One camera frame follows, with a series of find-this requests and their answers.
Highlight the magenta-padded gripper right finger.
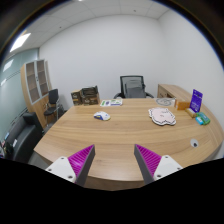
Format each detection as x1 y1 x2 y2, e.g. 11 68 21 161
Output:
133 143 184 185

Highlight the wooden side desk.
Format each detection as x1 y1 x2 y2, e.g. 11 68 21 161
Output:
156 83 194 101

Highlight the black leather sofa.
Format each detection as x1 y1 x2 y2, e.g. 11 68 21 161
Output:
4 111 44 164

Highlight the black open tray box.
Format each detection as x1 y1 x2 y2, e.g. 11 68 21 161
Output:
80 85 99 98

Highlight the white sheet with green purple shapes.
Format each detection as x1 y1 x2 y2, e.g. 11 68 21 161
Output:
99 98 123 108

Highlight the grey mesh office chair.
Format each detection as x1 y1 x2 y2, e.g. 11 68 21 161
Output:
113 75 155 100

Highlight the grey round cable grommet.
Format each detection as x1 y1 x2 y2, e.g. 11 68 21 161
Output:
189 138 200 149

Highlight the rectangular ceiling light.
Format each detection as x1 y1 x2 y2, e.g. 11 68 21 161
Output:
9 32 32 53

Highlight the large brown cardboard box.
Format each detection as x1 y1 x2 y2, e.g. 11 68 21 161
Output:
80 93 101 106

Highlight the white blue yellow computer mouse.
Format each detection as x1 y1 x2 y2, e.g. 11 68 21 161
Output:
93 111 111 122

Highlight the clear round mat grey symbol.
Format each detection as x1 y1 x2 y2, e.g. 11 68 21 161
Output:
155 97 177 108

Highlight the flat tan box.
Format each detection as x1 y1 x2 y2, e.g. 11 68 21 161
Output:
185 107 198 119

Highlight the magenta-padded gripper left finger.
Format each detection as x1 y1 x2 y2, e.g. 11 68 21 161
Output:
45 144 96 188

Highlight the purple upright card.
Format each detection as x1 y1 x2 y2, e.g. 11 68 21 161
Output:
189 88 204 114

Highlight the green packet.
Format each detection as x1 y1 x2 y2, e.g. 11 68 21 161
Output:
197 112 212 126

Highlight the blue packet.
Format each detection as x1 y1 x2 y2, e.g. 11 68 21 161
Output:
194 115 205 126

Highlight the small orange cardboard box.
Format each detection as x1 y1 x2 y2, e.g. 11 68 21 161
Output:
175 99 192 111

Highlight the wooden shelf unit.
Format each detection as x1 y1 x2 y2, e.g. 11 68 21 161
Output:
20 59 53 129

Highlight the black visitor chair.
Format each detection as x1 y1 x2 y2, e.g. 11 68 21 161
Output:
43 88 65 121

